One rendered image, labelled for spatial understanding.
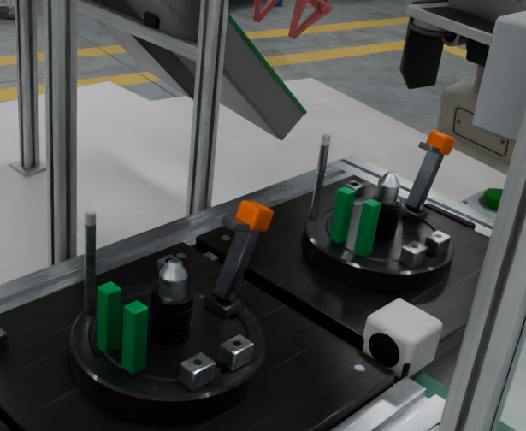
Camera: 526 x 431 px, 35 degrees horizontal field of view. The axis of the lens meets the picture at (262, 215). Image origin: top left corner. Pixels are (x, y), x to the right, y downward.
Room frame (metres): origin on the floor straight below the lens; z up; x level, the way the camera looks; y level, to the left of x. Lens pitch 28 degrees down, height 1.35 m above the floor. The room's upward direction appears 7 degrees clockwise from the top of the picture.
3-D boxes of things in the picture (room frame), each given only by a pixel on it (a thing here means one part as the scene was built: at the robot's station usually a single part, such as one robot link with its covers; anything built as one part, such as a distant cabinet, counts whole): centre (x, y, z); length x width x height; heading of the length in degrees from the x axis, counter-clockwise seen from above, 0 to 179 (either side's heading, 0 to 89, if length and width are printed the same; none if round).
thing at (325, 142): (0.69, -0.05, 1.03); 0.01 x 0.01 x 0.08
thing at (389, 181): (0.68, -0.11, 1.04); 0.02 x 0.02 x 0.03
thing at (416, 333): (0.54, -0.12, 0.97); 0.05 x 0.05 x 0.04; 50
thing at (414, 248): (0.63, -0.13, 1.00); 0.02 x 0.01 x 0.02; 140
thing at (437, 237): (0.65, -0.16, 1.00); 0.02 x 0.01 x 0.02; 140
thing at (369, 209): (0.63, -0.09, 1.01); 0.01 x 0.01 x 0.05; 50
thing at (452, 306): (0.68, -0.11, 0.96); 0.24 x 0.24 x 0.02; 50
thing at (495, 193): (0.83, -0.26, 0.96); 0.04 x 0.04 x 0.02
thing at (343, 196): (0.65, -0.07, 1.01); 0.01 x 0.01 x 0.05; 50
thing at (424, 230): (0.68, -0.11, 0.98); 0.14 x 0.14 x 0.02
